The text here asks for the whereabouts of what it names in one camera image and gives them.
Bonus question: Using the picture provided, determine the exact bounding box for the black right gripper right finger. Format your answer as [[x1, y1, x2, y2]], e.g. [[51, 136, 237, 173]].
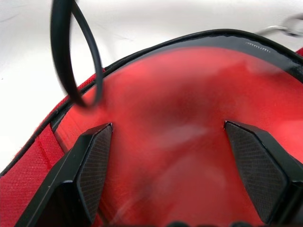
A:
[[223, 121, 303, 227]]

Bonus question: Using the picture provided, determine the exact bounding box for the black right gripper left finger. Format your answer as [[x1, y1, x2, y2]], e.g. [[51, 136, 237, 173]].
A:
[[18, 122, 114, 227]]

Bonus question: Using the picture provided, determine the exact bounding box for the black round pouch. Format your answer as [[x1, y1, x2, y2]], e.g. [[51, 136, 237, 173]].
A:
[[0, 28, 303, 227]]

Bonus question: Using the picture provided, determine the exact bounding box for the red round case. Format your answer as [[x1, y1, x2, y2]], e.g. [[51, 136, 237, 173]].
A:
[[56, 46, 303, 227]]

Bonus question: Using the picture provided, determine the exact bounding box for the black cord loop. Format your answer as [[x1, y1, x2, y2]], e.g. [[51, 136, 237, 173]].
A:
[[50, 0, 104, 110]]

